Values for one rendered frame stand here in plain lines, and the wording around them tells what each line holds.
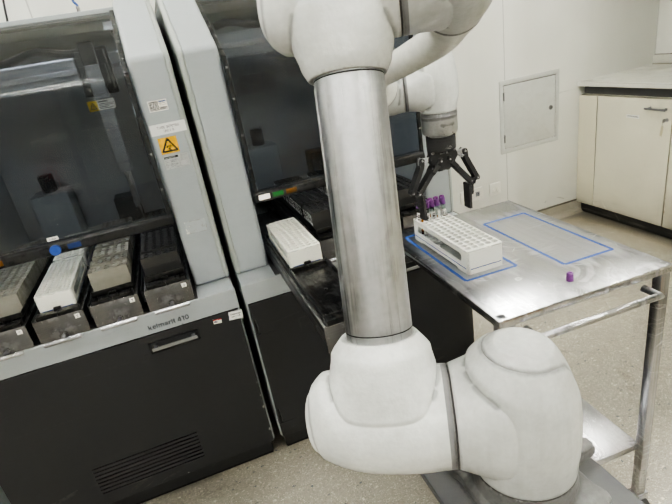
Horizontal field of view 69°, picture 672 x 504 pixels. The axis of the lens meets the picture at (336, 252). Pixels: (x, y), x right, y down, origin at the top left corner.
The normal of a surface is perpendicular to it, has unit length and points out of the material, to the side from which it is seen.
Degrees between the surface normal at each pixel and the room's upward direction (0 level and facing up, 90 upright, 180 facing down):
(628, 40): 90
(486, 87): 90
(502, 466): 94
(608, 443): 0
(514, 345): 6
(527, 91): 90
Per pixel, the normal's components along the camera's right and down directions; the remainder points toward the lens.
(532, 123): 0.33, 0.33
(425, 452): -0.07, 0.31
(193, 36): 0.03, -0.63
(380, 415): -0.17, 0.09
